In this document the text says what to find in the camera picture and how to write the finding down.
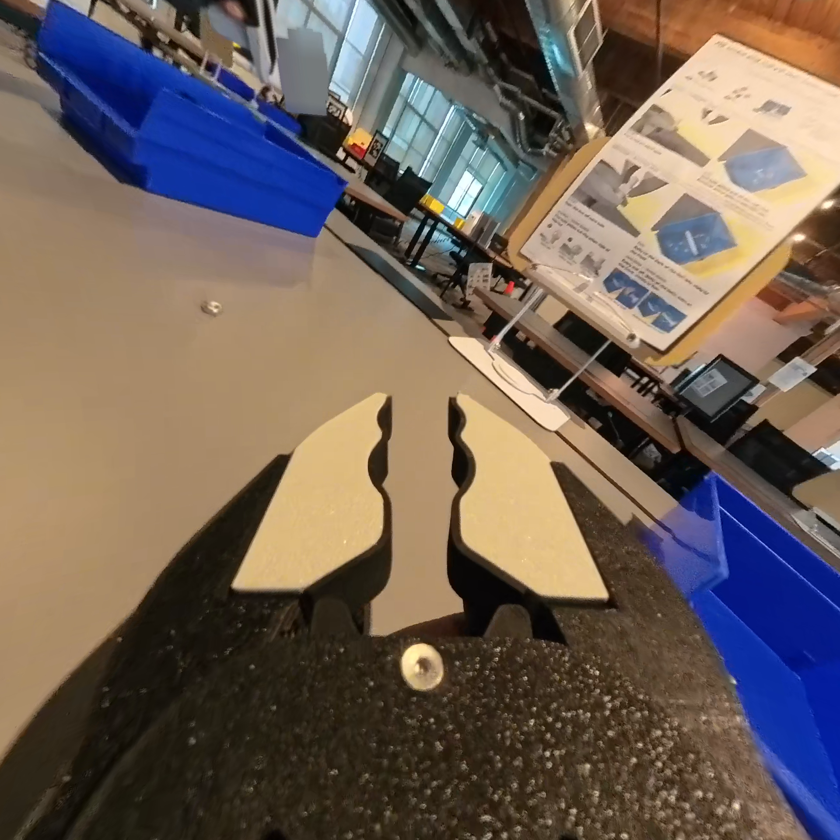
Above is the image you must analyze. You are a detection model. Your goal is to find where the blue plastic bin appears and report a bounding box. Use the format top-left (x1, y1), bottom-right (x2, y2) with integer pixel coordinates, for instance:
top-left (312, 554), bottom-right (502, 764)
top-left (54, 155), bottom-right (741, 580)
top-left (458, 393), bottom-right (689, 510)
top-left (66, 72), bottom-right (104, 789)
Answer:
top-left (641, 470), bottom-right (840, 840)
top-left (36, 0), bottom-right (350, 238)

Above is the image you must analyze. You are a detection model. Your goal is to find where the small black monitor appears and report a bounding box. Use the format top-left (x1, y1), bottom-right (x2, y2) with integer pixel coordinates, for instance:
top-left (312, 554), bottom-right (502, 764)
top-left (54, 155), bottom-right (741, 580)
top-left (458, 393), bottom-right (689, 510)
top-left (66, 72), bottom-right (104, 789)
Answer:
top-left (675, 353), bottom-right (761, 424)

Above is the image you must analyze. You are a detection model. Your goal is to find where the white poster stand base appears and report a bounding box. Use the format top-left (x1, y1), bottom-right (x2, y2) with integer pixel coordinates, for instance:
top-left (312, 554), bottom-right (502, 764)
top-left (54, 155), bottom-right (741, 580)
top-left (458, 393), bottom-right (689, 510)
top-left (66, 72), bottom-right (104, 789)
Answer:
top-left (448, 334), bottom-right (573, 433)

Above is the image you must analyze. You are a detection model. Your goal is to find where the white instruction poster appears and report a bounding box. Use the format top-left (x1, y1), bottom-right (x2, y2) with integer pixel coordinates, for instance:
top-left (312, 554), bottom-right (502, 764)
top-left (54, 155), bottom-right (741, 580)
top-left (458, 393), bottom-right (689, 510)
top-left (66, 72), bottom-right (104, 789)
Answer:
top-left (519, 33), bottom-right (840, 358)

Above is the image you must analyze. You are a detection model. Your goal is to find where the metal ventilation duct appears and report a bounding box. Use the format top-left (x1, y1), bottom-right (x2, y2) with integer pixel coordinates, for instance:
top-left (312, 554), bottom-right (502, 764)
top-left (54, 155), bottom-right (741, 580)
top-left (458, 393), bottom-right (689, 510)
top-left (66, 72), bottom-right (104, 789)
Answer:
top-left (523, 0), bottom-right (618, 139)

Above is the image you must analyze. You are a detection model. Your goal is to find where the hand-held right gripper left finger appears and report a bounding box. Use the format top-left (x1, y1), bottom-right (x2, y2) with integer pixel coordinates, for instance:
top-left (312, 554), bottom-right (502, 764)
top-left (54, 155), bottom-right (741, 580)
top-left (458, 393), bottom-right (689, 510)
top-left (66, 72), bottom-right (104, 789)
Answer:
top-left (231, 394), bottom-right (395, 602)

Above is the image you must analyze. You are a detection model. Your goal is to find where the black desk mat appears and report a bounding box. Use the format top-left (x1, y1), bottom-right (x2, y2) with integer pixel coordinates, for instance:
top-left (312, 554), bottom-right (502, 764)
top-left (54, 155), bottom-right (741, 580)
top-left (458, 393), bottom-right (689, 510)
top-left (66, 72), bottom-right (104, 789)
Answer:
top-left (347, 243), bottom-right (455, 321)

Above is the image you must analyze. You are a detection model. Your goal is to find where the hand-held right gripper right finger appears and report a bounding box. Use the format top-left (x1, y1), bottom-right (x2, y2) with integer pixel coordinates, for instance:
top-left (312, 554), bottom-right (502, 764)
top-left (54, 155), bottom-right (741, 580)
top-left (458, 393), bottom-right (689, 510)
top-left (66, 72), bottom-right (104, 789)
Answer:
top-left (449, 394), bottom-right (613, 607)

